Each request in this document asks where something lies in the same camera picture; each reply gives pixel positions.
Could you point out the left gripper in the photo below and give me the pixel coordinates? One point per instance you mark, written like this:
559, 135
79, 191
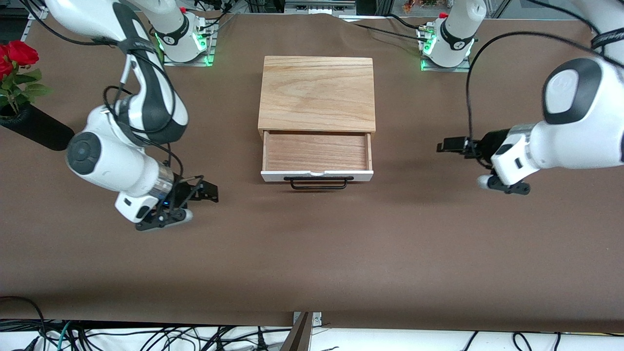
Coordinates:
490, 141

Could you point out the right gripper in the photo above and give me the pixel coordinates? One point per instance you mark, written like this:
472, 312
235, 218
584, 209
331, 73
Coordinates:
183, 192

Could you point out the wooden drawer with white front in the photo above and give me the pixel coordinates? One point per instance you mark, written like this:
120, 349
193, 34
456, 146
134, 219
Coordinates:
317, 153

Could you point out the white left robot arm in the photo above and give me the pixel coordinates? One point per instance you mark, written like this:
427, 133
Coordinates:
575, 122

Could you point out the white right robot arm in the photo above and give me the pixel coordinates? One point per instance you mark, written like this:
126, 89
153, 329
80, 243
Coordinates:
122, 156

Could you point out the light wooden drawer cabinet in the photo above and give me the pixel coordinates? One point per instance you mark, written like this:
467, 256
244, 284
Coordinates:
317, 92

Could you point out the brown table cover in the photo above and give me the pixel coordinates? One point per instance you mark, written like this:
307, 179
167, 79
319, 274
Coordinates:
312, 243

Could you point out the grey slanted beam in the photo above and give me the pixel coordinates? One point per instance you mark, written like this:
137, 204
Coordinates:
297, 339

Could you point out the black ribbed vase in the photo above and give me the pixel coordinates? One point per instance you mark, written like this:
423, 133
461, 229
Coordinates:
41, 129

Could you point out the red roses with green leaves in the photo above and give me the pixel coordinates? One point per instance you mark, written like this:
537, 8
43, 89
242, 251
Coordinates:
17, 58

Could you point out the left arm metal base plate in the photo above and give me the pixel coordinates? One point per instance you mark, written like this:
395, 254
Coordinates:
446, 68

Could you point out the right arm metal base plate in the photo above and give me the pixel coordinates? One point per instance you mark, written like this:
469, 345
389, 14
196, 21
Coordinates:
187, 62

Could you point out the small metal clamp bracket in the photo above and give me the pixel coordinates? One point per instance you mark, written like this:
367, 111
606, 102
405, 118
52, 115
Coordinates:
317, 319

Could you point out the aluminium frame rail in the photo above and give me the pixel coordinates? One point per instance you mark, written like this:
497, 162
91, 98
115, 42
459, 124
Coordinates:
317, 7

